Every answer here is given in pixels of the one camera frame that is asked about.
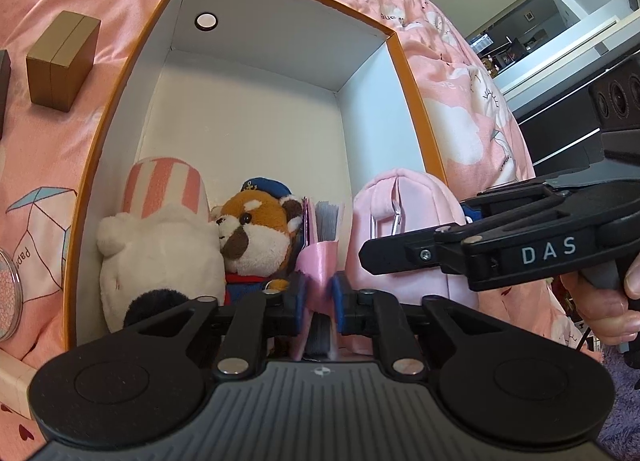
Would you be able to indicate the pink printed bed sheet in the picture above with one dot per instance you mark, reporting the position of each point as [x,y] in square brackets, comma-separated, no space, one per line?
[43,152]

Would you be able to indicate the white striped-hat plush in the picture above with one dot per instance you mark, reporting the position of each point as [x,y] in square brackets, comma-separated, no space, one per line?
[161,249]

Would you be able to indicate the gold jewellery box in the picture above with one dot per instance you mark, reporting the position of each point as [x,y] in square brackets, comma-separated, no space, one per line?
[61,59]

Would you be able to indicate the white charger plug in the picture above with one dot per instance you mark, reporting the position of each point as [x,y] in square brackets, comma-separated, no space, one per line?
[15,378]

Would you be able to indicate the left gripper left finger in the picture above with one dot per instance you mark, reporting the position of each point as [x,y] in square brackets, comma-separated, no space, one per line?
[225,339]

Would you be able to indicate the black rectangular box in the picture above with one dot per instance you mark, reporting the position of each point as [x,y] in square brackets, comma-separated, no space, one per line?
[5,77]

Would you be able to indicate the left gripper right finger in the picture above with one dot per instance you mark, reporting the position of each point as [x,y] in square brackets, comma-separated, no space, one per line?
[406,339]

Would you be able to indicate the person's right hand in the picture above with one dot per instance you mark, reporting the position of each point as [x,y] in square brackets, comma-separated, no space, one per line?
[606,312]

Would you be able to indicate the orange white cardboard box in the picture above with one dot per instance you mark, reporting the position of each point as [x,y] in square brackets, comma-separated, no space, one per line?
[308,92]

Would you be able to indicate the round clear compact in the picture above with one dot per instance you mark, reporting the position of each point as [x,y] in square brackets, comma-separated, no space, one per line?
[11,297]

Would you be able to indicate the pink zip pouch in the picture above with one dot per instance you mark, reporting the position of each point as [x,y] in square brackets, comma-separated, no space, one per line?
[395,203]

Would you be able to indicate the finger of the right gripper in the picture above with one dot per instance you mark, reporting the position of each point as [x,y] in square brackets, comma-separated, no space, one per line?
[514,201]
[436,247]

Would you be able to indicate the red panda sailor plush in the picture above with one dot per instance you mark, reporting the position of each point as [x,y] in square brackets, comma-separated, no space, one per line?
[258,228]

